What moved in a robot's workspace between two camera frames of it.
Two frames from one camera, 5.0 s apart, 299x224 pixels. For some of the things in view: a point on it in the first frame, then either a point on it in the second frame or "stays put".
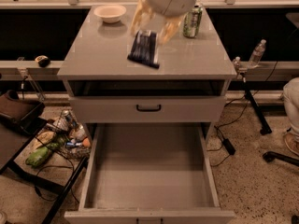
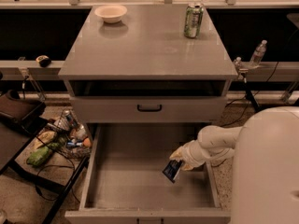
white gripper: [164, 0] to [189, 155]
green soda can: [192, 21] stays put
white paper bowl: [110, 13] stays put
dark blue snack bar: [143, 50] to [172, 169]
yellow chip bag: [43, 137] stays put
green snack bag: [39, 155] stays put
